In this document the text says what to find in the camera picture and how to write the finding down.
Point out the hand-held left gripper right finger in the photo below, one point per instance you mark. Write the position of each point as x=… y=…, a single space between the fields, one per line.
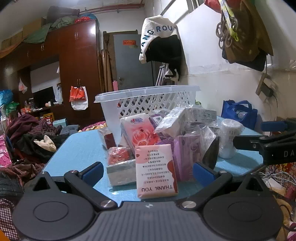
x=203 y=173

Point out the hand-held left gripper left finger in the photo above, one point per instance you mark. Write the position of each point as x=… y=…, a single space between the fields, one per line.
x=92 y=172

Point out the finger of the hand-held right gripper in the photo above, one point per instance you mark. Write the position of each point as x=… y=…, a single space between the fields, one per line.
x=247 y=142
x=272 y=125

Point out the silver cardboard box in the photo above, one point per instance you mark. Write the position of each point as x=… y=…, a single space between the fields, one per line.
x=121 y=173

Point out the white plastic lattice basket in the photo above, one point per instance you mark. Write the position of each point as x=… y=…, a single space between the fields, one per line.
x=138 y=97

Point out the white cylinder container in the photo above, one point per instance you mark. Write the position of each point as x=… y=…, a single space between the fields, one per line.
x=229 y=139

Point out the dark brown pouch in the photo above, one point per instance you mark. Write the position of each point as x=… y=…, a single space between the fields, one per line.
x=211 y=155

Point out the purple box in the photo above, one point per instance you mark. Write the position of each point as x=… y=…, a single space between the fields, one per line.
x=187 y=155

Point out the blue shopping bag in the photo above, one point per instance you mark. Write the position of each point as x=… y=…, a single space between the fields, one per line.
x=238 y=115

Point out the red item in clear bag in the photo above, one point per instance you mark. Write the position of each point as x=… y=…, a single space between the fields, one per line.
x=118 y=155

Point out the dark red small box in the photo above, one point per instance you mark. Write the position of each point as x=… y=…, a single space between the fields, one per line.
x=108 y=139

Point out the pink white tissue packet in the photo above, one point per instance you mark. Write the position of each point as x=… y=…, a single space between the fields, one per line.
x=156 y=169

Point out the clear bag with white label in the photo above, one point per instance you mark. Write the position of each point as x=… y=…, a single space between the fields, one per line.
x=204 y=115

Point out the white box in clear wrap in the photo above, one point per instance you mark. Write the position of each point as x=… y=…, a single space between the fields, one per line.
x=174 y=122

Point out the teal box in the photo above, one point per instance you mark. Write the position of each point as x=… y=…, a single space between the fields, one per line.
x=59 y=122

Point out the pink orange tissue pack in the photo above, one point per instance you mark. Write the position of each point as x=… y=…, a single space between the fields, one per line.
x=138 y=132

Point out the purple packet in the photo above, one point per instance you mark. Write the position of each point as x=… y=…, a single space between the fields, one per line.
x=157 y=119

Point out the pile of dark clothes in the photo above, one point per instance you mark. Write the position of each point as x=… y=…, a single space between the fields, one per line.
x=30 y=134

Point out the red and white plastic bag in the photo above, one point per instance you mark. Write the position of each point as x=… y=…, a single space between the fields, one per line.
x=78 y=95

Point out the black jacket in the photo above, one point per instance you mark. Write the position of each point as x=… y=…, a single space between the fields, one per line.
x=10 y=185

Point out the brown hanging bag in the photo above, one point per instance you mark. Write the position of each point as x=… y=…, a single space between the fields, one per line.
x=249 y=39

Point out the pink roll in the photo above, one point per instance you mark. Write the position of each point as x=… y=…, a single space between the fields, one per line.
x=115 y=85

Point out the black monitor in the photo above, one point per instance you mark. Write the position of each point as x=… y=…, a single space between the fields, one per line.
x=42 y=96

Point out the green plastic bag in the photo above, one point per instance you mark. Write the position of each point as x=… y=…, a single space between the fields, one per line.
x=12 y=108

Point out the wooden boards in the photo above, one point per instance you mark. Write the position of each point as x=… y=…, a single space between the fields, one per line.
x=105 y=67

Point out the small white red plastic bag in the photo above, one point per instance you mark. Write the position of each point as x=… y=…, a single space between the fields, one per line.
x=22 y=86

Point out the grey door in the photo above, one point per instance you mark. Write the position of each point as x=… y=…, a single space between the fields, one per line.
x=131 y=67

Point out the brown wooden wardrobe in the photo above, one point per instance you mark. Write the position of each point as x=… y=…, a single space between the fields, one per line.
x=78 y=58

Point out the blue patterned bag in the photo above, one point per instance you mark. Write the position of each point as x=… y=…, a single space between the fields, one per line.
x=5 y=96

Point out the red hanging bag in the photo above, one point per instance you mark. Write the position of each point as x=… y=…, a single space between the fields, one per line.
x=212 y=5

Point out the green cloth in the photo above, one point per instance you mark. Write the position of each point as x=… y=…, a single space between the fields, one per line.
x=46 y=31

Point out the cardboard boxes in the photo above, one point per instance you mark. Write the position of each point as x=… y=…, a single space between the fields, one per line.
x=16 y=37

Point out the red ceiling pipe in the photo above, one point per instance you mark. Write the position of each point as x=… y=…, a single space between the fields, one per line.
x=111 y=8

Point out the wall power socket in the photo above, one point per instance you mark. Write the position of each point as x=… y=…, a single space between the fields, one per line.
x=266 y=89

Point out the metal folding frame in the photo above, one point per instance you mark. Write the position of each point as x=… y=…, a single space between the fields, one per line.
x=160 y=75

